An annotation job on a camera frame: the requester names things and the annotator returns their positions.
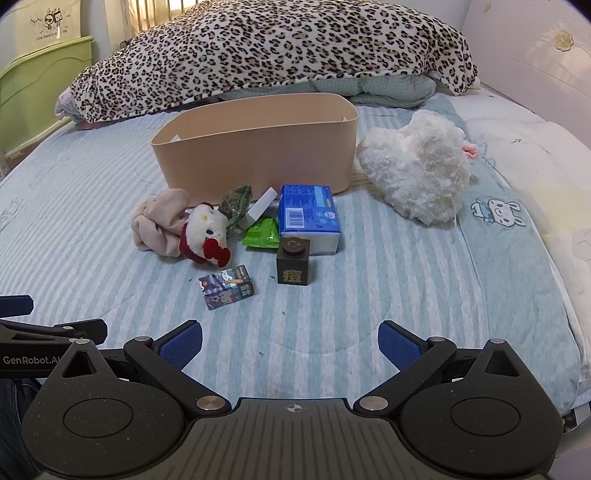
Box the yellow curtain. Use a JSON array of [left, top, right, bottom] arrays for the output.
[[126, 0, 205, 34]]

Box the bright green snack packet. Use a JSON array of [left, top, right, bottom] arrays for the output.
[[242, 217, 281, 250]]

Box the beige oval storage bin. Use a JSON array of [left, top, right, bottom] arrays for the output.
[[150, 92, 360, 197]]

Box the beige crumpled cloth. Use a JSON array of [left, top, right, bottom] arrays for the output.
[[130, 188, 193, 257]]

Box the white cat plush toy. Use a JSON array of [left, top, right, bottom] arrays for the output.
[[178, 202, 233, 268]]

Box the white cartoon print cover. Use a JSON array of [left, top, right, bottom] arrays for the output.
[[8, 0, 92, 48]]

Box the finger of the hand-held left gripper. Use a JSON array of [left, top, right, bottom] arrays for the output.
[[0, 295, 35, 318], [0, 318, 109, 346]]

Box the dark brown cube box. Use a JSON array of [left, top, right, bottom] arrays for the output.
[[276, 236, 311, 286]]

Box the small white box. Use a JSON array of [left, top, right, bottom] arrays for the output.
[[237, 186, 278, 230]]

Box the white printed quilt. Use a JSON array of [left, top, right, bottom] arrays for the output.
[[452, 90, 591, 344]]

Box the small cartoon print box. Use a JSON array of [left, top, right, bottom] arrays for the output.
[[198, 264, 256, 312]]

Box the green checked quilt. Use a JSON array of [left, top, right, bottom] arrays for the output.
[[216, 73, 438, 110]]

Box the leopard print blanket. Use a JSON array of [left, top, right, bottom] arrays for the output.
[[54, 0, 481, 130]]

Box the blue tissue pack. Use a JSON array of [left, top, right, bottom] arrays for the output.
[[276, 184, 343, 256]]

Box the person's leg in jeans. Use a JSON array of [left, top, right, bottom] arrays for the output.
[[0, 378, 45, 468]]

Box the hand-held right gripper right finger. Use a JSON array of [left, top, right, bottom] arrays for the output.
[[353, 320, 546, 414]]

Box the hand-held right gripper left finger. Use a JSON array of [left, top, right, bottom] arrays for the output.
[[41, 321, 232, 415]]

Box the white fluffy plush toy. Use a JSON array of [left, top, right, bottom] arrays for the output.
[[355, 109, 481, 226]]

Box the blue striped bed sheet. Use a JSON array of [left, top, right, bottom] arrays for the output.
[[0, 92, 583, 416]]

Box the green patterned packet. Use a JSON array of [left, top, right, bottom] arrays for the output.
[[217, 184, 254, 219]]

